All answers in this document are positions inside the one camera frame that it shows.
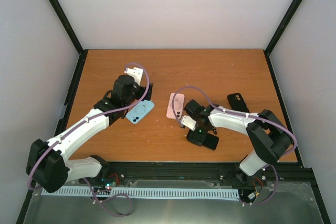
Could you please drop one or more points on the pink phone case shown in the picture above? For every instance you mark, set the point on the pink phone case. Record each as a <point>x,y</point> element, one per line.
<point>175,106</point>

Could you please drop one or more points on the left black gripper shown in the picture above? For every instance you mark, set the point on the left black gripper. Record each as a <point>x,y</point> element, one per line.
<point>148,96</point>

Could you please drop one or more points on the left black frame post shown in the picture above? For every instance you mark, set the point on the left black frame post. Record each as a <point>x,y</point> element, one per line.
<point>66,25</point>

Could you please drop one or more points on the light blue phone case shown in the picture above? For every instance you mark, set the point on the light blue phone case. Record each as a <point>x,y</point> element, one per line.
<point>139,111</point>

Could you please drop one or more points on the black phone case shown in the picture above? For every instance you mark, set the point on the black phone case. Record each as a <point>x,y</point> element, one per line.
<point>237,102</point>

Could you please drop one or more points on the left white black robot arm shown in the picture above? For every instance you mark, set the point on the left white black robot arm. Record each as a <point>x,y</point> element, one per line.
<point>49,163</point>

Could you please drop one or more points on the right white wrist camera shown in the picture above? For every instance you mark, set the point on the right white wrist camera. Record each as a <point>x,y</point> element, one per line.
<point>188,122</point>

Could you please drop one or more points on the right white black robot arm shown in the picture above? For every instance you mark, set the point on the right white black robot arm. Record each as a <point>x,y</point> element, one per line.
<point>269,138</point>

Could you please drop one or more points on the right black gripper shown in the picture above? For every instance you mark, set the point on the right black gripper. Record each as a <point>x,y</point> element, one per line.
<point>199,136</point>

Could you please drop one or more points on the black smartphone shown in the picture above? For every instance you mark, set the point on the black smartphone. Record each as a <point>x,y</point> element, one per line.
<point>212,142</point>

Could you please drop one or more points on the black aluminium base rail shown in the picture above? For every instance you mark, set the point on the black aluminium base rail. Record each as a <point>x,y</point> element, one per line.
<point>222,173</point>

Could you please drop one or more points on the right black frame post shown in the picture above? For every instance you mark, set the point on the right black frame post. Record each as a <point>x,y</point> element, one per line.
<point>293,7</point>

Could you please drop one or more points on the light blue slotted cable duct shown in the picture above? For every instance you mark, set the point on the light blue slotted cable duct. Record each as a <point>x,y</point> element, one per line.
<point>147,193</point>

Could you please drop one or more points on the black frame post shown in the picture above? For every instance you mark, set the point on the black frame post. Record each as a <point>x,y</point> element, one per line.
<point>293,7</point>
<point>66,25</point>

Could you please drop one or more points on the metal base plate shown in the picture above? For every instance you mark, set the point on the metal base plate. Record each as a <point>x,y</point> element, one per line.
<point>277,203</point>

